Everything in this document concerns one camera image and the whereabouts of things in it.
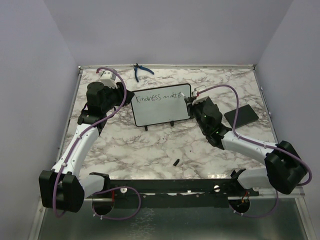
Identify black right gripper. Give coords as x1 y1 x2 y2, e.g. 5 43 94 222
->
186 96 209 133

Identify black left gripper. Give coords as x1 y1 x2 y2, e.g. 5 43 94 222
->
102 81 135 113

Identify black framed whiteboard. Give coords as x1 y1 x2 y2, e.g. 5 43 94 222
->
131 83 192 127

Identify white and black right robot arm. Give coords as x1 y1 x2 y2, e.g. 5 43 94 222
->
184 97 308 196

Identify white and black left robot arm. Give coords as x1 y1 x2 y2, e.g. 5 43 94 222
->
38 81 135 213

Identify black flat pad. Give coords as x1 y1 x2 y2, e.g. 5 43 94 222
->
224 104 259 129

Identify black marker cap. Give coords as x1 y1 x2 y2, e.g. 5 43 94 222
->
173 158 180 167

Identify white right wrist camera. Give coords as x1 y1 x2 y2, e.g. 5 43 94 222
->
191 85 209 105

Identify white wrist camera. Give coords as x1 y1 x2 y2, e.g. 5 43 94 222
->
191 85 209 105
98 70 117 89

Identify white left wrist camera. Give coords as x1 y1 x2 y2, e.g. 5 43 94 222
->
98 70 117 89

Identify blue handled pliers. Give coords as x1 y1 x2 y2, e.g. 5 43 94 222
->
132 62 155 83

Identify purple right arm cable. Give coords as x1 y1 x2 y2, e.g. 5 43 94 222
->
198 84 313 218

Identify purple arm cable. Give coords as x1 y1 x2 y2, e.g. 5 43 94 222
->
198 84 313 218
52 67 142 222

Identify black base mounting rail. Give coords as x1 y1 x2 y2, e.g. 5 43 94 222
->
91 171 259 209

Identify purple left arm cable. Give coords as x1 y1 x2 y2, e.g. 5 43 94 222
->
52 67 142 222

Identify aluminium frame profile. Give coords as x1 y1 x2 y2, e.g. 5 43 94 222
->
259 193 318 240

